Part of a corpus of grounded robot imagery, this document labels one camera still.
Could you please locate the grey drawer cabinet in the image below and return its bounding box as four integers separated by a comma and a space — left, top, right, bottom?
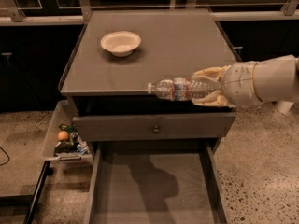
57, 8, 256, 224

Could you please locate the grey top drawer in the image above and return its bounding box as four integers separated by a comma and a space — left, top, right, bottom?
73, 112, 235, 142

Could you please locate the orange ball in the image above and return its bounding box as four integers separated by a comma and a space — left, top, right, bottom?
57, 131, 69, 141

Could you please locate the open grey middle drawer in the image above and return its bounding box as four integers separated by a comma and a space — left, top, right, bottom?
83, 140, 232, 224

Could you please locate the black bar on floor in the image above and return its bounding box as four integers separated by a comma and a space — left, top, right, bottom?
23, 161, 50, 224

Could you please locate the green snack bag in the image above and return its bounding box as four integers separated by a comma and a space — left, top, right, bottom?
55, 124, 79, 153

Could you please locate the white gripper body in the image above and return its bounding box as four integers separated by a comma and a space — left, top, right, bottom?
221, 62, 262, 107

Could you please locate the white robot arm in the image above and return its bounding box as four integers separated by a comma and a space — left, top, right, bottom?
192, 55, 299, 107

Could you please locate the clear plastic water bottle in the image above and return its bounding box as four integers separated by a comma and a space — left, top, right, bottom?
148, 76, 221, 101

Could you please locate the white paper bowl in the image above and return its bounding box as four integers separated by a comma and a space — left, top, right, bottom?
100, 31, 141, 57

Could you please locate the black cable on floor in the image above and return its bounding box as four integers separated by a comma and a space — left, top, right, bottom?
0, 146, 11, 168

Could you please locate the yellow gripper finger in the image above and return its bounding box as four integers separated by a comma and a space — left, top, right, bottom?
192, 65, 230, 81
192, 91, 233, 107

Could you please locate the small plastic bottle in bin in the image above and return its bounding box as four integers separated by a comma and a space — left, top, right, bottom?
77, 143, 90, 155

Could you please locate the round metal drawer knob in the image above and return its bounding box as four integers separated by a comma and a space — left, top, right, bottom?
152, 126, 161, 134

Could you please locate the metal railing frame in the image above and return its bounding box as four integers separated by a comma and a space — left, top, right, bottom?
1, 0, 299, 26

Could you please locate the clear plastic storage bin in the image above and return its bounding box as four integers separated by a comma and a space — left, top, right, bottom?
43, 100, 93, 162

